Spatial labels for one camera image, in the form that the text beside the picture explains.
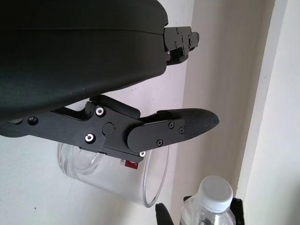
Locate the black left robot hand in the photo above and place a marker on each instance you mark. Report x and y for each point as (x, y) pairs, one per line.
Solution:
(82, 54)

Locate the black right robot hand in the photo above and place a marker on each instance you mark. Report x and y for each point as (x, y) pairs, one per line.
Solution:
(164, 215)

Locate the clear plastic water bottle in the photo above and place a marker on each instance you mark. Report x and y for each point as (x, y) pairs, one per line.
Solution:
(213, 194)

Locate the clear glass cup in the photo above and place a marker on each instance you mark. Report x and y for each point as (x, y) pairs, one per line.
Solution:
(98, 180)

